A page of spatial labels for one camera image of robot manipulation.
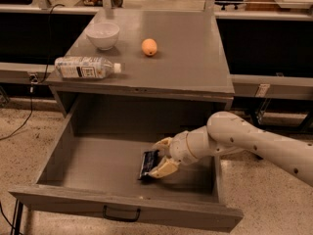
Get white ceramic bowl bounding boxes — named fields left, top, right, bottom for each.
left=85, top=23, right=120, bottom=50

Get clear plastic water bottle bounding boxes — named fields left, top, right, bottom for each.
left=55, top=56, right=121, bottom=79

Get open grey top drawer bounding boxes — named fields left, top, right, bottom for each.
left=10, top=96, right=244, bottom=232

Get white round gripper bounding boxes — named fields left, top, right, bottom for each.
left=149, top=131, right=199, bottom=178

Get dark blue rxbar wrapper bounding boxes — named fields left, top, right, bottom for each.
left=139, top=150, right=158, bottom=180

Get grey wooden cabinet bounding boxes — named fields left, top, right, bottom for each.
left=45, top=8, right=236, bottom=134

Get black drawer handle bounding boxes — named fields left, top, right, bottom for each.
left=103, top=206, right=141, bottom=222

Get black power cable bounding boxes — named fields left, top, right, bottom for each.
left=0, top=3, right=66, bottom=142

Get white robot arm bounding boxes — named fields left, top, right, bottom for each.
left=149, top=112, right=313, bottom=186

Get orange fruit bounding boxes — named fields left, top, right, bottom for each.
left=142, top=38, right=157, bottom=57

